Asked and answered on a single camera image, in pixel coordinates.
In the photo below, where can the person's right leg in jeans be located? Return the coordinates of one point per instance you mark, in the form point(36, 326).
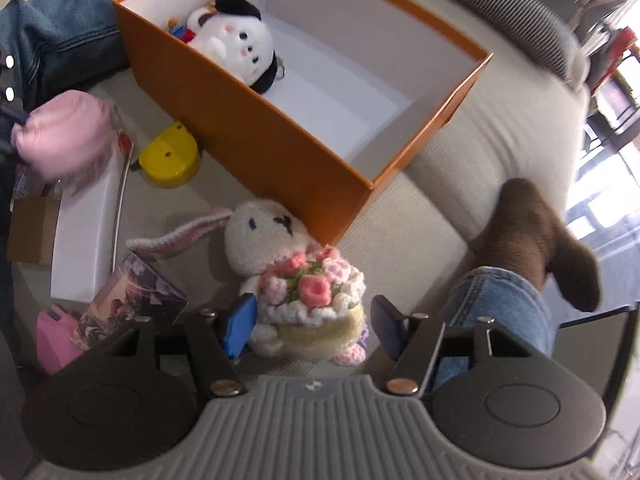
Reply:
point(500, 300)

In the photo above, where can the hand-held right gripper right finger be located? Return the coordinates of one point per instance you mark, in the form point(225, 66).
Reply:
point(387, 327)

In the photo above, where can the person's leg in jeans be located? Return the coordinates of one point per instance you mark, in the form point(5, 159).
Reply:
point(500, 300)
point(65, 35)

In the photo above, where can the person's left leg in jeans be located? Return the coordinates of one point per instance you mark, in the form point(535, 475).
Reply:
point(65, 35)

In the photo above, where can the pink plush pouch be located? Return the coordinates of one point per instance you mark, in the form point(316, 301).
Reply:
point(65, 130)

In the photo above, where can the small cardboard box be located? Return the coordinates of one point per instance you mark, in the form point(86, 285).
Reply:
point(30, 230)

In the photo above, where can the striped grey cushion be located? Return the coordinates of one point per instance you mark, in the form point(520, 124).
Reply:
point(500, 5)

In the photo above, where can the yellow plastic toy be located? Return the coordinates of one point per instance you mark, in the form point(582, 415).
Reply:
point(167, 160)

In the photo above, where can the beige fabric sofa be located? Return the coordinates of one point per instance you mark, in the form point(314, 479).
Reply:
point(500, 135)

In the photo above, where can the white plush with black hat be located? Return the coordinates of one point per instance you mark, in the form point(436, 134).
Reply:
point(235, 40)

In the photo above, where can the purple printed card box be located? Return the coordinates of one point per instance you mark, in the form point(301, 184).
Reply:
point(130, 295)

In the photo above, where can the marble top coffee table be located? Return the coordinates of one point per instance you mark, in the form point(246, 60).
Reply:
point(615, 340)

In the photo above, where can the orange cardboard storage box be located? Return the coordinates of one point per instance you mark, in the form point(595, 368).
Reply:
point(250, 135)

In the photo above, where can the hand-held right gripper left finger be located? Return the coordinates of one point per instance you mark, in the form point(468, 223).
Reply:
point(240, 327)

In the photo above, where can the person's right foot brown sock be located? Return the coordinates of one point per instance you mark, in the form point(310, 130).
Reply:
point(530, 230)

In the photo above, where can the small pink case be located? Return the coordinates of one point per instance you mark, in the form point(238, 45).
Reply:
point(52, 345)

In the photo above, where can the crochet bunny with flower bouquet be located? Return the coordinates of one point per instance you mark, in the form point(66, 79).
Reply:
point(260, 240)

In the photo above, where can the fox plush in blue uniform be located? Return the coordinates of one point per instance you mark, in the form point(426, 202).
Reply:
point(181, 32)

